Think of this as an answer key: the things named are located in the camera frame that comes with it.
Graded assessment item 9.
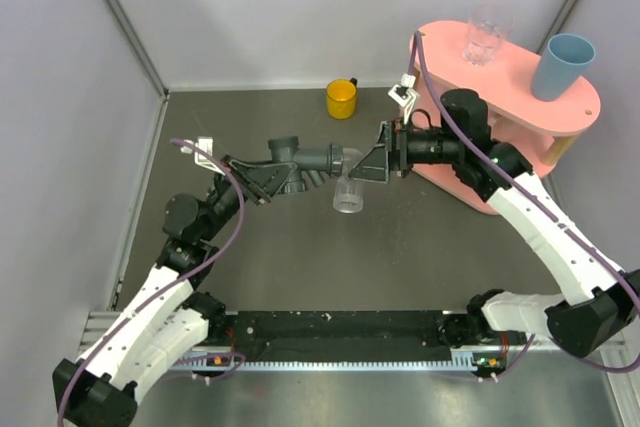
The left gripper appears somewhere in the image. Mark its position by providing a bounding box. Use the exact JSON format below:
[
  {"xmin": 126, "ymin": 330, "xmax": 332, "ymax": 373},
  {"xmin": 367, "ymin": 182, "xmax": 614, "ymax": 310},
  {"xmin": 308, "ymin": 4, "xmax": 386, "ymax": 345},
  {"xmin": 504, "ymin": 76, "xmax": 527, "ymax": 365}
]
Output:
[{"xmin": 199, "ymin": 154, "xmax": 297, "ymax": 241}]

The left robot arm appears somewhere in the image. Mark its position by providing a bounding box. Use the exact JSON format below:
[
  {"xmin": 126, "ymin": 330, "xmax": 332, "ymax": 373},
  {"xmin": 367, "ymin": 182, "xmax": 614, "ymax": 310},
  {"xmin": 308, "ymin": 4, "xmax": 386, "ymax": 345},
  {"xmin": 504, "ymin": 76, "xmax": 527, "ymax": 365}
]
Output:
[{"xmin": 52, "ymin": 156, "xmax": 300, "ymax": 426}]

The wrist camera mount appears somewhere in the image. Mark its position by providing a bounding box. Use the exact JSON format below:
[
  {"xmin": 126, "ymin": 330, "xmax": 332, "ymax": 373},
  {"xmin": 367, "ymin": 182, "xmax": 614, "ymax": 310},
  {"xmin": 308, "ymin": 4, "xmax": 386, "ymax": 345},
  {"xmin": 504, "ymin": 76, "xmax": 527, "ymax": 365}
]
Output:
[
  {"xmin": 180, "ymin": 137, "xmax": 222, "ymax": 174},
  {"xmin": 388, "ymin": 73, "xmax": 420, "ymax": 124}
]

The clear trap with grey nut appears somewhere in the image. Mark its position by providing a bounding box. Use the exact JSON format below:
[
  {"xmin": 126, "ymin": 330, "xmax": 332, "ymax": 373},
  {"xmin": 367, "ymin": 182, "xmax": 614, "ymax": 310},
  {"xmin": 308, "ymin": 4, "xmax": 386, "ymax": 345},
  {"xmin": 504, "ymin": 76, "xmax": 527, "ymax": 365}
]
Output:
[{"xmin": 333, "ymin": 148, "xmax": 364, "ymax": 214}]

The grey plastic pipe fitting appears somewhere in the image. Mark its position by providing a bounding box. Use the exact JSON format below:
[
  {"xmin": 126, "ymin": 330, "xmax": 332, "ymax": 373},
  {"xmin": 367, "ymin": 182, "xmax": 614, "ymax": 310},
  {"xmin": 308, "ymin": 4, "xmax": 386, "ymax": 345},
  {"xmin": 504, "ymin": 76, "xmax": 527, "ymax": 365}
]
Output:
[{"xmin": 268, "ymin": 136, "xmax": 345, "ymax": 195}]

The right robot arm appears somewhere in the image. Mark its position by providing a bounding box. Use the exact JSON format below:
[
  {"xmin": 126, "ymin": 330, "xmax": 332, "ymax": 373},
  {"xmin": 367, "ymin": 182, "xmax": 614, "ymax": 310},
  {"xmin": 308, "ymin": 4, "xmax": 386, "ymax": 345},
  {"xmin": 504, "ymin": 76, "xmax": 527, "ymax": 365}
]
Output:
[{"xmin": 348, "ymin": 85, "xmax": 639, "ymax": 359}]

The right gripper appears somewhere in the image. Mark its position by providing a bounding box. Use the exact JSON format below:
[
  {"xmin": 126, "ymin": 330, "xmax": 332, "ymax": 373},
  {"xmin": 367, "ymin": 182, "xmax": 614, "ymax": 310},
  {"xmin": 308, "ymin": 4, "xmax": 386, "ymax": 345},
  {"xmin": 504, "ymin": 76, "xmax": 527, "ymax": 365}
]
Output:
[{"xmin": 347, "ymin": 117, "xmax": 462, "ymax": 183}]

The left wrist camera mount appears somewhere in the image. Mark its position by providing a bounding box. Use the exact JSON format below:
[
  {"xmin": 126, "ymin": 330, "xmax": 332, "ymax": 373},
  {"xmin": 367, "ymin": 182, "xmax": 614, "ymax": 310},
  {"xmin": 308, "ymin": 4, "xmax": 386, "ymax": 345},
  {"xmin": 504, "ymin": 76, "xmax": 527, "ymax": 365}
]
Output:
[{"xmin": 180, "ymin": 137, "xmax": 222, "ymax": 174}]

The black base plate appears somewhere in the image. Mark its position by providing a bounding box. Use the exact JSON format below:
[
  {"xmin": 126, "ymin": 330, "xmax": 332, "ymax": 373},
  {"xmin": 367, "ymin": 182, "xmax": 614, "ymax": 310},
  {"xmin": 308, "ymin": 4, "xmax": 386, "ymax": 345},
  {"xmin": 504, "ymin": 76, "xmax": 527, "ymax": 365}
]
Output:
[{"xmin": 222, "ymin": 310, "xmax": 478, "ymax": 363}]

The pink three-tier shelf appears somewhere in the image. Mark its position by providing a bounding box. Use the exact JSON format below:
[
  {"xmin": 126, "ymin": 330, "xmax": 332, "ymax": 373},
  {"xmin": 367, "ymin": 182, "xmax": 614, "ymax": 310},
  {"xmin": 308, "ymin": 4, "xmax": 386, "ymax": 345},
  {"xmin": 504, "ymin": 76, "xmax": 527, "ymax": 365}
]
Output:
[{"xmin": 407, "ymin": 19, "xmax": 602, "ymax": 217}]

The tall blue cup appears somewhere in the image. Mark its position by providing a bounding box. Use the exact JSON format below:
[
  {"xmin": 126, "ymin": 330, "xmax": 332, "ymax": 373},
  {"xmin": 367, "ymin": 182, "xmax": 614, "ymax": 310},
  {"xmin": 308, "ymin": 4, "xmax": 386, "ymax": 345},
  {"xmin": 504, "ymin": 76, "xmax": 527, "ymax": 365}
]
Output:
[{"xmin": 531, "ymin": 33, "xmax": 596, "ymax": 102}]

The grey slotted cable duct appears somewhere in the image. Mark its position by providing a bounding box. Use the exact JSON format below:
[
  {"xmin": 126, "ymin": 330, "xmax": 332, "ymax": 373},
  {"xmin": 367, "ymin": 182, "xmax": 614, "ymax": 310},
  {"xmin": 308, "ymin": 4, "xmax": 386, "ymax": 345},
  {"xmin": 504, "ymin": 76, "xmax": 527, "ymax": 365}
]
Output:
[{"xmin": 169, "ymin": 351, "xmax": 506, "ymax": 373}]

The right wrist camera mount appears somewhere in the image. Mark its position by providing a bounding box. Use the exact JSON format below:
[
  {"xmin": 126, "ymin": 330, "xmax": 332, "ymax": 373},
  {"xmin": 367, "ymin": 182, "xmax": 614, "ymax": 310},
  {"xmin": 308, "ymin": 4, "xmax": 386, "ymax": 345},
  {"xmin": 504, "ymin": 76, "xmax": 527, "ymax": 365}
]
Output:
[{"xmin": 388, "ymin": 73, "xmax": 420, "ymax": 124}]

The yellow mug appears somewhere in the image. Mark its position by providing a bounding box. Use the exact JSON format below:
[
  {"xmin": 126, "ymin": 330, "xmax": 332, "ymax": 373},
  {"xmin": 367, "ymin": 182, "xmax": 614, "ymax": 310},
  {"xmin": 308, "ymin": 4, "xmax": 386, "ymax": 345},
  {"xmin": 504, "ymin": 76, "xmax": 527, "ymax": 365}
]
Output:
[{"xmin": 326, "ymin": 78, "xmax": 358, "ymax": 120}]

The clear drinking glass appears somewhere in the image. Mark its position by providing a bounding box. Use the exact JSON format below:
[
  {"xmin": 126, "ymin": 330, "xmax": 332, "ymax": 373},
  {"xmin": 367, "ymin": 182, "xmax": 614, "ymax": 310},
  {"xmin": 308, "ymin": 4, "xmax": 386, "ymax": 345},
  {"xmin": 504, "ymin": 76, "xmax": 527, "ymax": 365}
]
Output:
[{"xmin": 462, "ymin": 4, "xmax": 514, "ymax": 66}]

